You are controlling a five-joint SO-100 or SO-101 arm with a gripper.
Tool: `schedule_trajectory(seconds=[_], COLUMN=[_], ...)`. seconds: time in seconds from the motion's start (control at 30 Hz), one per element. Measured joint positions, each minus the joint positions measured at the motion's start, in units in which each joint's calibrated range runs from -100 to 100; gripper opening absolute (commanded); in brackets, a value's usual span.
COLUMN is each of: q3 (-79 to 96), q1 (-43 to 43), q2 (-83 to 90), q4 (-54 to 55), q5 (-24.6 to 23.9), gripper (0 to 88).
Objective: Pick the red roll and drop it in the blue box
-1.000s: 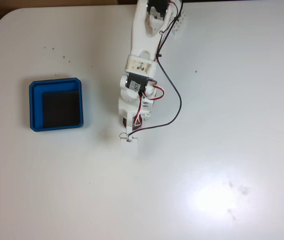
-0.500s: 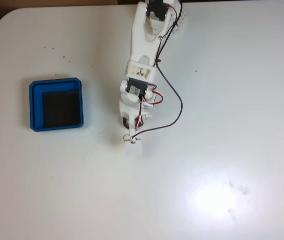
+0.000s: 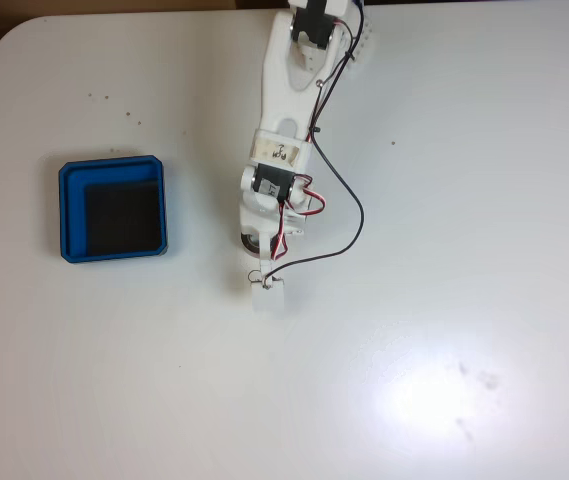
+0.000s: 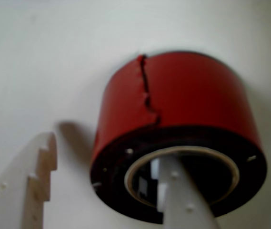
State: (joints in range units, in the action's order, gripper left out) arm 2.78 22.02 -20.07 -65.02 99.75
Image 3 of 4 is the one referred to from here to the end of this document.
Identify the blue square box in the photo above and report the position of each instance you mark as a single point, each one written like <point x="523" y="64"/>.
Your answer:
<point x="71" y="210"/>

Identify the black foam pad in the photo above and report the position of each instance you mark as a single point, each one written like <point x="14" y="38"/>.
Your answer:
<point x="124" y="215"/>

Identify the white perforated plate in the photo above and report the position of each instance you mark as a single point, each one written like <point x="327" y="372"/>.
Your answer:
<point x="364" y="42"/>

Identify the white camera housing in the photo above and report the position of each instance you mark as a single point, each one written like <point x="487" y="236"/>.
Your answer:
<point x="269" y="299"/>

